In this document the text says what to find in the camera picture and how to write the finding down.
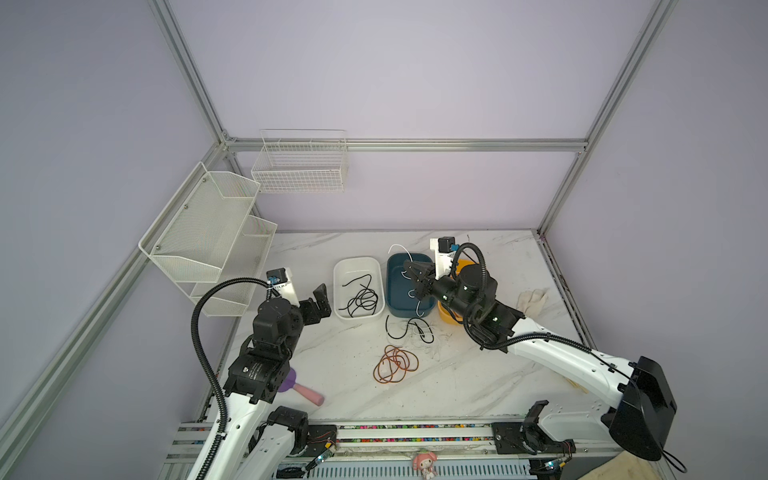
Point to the white mesh lower shelf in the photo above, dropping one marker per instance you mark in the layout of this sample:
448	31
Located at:
247	259

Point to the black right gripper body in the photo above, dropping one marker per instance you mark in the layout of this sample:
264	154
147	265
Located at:
442	290

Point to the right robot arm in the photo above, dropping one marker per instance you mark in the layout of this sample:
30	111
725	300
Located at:
637	404

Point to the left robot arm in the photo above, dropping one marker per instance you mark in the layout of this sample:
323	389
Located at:
251	438

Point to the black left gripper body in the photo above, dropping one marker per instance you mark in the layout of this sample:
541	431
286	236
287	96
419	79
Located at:
308	314

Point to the dark teal plastic bin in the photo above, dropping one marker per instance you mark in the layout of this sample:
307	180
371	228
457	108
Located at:
399	294

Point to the white work glove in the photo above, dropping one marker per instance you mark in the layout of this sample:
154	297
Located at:
531	303

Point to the white plastic bin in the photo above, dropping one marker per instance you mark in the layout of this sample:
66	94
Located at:
358	290

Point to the purple pink spatula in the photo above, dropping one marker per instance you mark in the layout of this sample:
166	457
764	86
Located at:
290	383

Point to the white mesh upper shelf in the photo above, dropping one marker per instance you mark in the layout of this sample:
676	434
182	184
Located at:
193	246

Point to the white wire wall basket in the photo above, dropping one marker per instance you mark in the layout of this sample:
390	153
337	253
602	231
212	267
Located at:
301	161

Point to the white mesh shelf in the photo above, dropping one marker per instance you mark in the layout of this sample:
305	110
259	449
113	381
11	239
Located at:
193	246
247	259

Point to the pink doll figure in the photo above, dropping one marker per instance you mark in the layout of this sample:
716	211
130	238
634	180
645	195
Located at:
424	464

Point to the yellow plastic bin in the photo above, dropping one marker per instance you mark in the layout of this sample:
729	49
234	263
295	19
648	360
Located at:
467	281

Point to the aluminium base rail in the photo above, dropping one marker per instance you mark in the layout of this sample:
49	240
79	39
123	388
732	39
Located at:
465	450

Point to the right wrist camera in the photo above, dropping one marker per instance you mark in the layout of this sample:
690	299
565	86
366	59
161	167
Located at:
444	249

